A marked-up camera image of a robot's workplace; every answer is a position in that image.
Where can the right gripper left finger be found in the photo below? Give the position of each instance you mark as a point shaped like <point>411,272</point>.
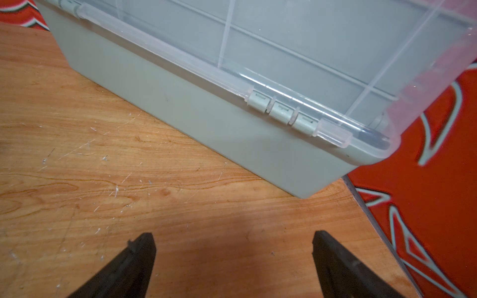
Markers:
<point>126,276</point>

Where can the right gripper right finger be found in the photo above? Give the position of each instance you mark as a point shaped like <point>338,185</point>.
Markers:
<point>342,275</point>

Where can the grey lidded storage box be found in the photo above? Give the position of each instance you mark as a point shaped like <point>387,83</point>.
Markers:
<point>299,93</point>

